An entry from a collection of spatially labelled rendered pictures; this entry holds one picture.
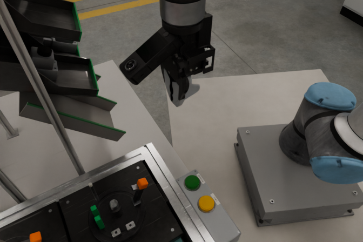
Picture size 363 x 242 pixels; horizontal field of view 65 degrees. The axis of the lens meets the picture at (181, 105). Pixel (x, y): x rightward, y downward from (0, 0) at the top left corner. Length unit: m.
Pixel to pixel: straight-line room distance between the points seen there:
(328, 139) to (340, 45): 2.67
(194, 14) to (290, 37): 2.82
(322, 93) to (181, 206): 0.46
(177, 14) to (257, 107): 0.76
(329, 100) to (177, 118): 0.55
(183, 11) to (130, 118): 0.70
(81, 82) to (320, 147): 0.59
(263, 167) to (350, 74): 2.21
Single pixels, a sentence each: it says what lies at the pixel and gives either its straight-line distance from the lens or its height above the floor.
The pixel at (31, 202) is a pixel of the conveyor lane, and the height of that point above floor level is 0.96.
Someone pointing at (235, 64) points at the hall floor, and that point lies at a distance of 2.74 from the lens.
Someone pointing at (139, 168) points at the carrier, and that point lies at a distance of 0.84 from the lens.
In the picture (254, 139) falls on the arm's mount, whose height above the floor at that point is 0.96.
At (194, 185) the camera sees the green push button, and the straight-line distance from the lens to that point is 0.80.
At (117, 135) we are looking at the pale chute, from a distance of 0.86.
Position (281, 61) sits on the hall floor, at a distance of 2.88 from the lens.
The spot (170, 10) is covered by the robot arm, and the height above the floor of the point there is 1.46.
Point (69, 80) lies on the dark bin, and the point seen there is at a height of 1.21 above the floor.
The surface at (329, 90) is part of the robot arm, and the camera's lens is 0.82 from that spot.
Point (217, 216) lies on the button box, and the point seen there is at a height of 0.96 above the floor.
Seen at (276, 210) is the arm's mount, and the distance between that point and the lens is 0.83.
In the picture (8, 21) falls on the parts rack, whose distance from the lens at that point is 0.58.
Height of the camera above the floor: 1.69
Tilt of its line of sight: 47 degrees down
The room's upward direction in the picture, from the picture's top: straight up
